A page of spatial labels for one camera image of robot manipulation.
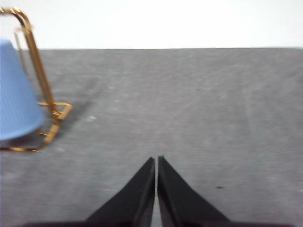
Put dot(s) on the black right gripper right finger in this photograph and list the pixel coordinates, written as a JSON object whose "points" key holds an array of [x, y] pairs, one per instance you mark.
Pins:
{"points": [[177, 203]]}

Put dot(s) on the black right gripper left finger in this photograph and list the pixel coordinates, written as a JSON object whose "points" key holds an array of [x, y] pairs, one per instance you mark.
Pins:
{"points": [[135, 201]]}

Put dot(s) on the blue ribbed cup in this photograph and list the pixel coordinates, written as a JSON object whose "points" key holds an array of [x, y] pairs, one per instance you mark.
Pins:
{"points": [[16, 94]]}

